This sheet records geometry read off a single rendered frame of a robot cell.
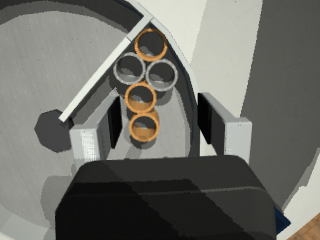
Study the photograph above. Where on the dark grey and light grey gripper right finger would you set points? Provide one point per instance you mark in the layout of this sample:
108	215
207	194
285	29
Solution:
228	135

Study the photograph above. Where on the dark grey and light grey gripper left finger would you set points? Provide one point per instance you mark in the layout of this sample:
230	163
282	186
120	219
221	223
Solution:
94	140

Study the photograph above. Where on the bronze bushing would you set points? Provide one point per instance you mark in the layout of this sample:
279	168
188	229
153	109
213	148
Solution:
144	134
136	106
146	57

